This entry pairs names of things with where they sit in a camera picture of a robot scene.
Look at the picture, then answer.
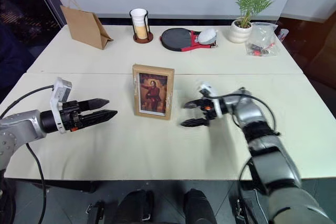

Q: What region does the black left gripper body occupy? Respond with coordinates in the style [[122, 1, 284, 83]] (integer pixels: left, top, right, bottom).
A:
[[59, 100, 85, 132]]

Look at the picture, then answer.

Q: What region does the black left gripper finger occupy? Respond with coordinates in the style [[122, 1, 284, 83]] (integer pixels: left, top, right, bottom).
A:
[[78, 98, 110, 111], [80, 109, 118, 129]]

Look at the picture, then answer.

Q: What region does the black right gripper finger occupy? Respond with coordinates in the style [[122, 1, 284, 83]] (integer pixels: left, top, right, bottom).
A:
[[183, 99, 202, 109], [180, 118, 211, 128]]

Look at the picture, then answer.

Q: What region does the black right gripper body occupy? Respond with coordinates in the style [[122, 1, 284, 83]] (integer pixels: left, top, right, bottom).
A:
[[197, 97, 218, 121]]

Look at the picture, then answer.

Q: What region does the black round pad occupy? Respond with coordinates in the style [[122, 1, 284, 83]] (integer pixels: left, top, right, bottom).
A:
[[159, 28, 194, 52]]

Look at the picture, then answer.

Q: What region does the white crumpled cloth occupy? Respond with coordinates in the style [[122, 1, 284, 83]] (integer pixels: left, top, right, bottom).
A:
[[198, 28, 219, 45]]

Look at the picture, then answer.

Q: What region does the brown paper bag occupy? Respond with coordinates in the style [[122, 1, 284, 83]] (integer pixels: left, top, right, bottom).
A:
[[51, 0, 114, 50]]

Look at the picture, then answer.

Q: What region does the cup stack in holder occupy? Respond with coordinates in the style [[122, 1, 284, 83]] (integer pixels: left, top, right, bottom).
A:
[[129, 9, 154, 44]]

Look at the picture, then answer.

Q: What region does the dark rounded shape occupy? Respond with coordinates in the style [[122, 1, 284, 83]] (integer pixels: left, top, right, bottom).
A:
[[183, 188, 213, 224]]

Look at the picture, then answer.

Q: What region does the white ribbed plant pot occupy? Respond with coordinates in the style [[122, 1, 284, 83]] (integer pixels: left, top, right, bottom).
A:
[[230, 19, 253, 44]]

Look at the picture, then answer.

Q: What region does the clear plastic bag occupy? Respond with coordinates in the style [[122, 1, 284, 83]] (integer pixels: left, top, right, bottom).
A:
[[245, 22, 279, 58]]

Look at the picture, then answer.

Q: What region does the stack of paper cups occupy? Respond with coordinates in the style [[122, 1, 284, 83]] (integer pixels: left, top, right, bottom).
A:
[[130, 8, 148, 39]]

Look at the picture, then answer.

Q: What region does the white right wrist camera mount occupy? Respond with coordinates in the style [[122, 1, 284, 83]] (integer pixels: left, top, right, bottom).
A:
[[198, 81, 223, 119]]

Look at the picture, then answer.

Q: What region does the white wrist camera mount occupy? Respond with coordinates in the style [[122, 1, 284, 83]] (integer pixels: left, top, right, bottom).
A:
[[198, 81, 223, 119], [49, 77, 73, 134]]

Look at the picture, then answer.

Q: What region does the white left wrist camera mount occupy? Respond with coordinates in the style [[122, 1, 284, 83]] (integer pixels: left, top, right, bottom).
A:
[[49, 77, 73, 134]]

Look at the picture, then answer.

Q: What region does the wooden picture frame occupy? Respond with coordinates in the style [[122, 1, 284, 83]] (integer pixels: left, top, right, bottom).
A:
[[132, 63, 175, 121]]

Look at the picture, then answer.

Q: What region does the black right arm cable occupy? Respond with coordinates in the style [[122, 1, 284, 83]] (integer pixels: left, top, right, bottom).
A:
[[230, 89, 280, 190]]

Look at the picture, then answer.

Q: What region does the black bracket under table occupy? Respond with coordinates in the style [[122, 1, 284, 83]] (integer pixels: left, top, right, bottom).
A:
[[85, 200, 106, 224], [228, 189, 270, 224]]

